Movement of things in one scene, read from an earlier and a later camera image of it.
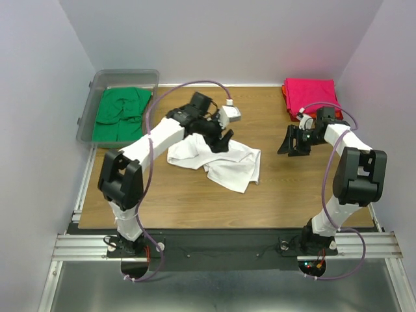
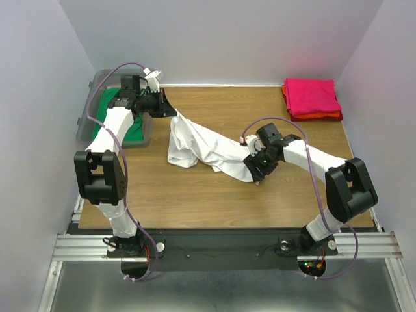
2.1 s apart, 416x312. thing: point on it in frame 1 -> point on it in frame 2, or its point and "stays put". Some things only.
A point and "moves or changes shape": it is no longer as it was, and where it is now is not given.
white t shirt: (233, 169) moves or changes shape
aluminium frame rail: (94, 247) stays put
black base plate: (219, 253) stays put
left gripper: (214, 140) -> (163, 103)
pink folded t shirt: (308, 95) stays put
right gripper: (296, 140) -> (255, 167)
